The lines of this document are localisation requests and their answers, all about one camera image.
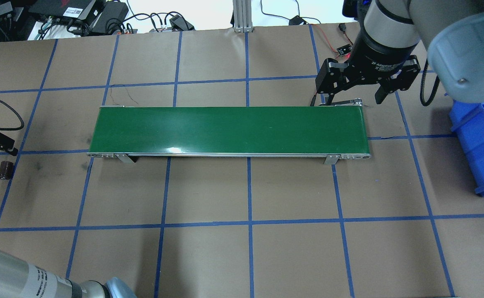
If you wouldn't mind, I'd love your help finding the aluminium frame post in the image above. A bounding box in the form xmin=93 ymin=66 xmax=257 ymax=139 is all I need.
xmin=232 ymin=0 xmax=254 ymax=34

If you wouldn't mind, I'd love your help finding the blue plastic storage bin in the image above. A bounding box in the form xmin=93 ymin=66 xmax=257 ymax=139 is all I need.
xmin=449 ymin=101 xmax=484 ymax=197

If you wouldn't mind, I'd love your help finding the black laptop computer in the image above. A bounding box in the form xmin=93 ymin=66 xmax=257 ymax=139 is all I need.
xmin=28 ymin=0 xmax=106 ymax=25

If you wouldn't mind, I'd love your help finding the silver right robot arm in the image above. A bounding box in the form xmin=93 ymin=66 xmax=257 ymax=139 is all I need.
xmin=315 ymin=0 xmax=484 ymax=106

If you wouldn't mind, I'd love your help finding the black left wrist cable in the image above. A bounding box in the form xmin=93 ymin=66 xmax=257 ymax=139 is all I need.
xmin=0 ymin=96 xmax=24 ymax=131

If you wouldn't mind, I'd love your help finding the green conveyor belt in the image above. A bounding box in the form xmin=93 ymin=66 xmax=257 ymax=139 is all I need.
xmin=88 ymin=105 xmax=371 ymax=164

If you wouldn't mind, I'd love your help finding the red conveyor power wire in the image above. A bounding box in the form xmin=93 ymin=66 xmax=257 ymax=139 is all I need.
xmin=310 ymin=24 xmax=354 ymax=56

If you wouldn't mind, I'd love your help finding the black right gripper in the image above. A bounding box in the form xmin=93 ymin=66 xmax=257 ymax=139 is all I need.
xmin=310 ymin=27 xmax=421 ymax=107

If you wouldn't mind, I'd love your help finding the small black controller board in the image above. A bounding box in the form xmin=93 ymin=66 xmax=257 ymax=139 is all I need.
xmin=336 ymin=45 xmax=352 ymax=57

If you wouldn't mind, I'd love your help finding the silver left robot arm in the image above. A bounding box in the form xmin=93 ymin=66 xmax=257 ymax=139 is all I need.
xmin=0 ymin=133 xmax=137 ymax=298

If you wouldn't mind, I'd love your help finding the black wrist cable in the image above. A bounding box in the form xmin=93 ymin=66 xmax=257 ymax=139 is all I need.
xmin=419 ymin=58 xmax=441 ymax=107
xmin=0 ymin=96 xmax=24 ymax=131

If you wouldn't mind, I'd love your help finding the black power adapter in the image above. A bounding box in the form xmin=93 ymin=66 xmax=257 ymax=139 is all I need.
xmin=89 ymin=1 xmax=129 ymax=36

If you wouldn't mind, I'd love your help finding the dark brown cylindrical capacitor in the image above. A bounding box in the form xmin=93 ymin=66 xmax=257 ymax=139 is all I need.
xmin=0 ymin=161 xmax=14 ymax=180

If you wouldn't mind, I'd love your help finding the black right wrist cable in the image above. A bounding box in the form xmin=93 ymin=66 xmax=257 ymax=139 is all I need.
xmin=419 ymin=58 xmax=441 ymax=107

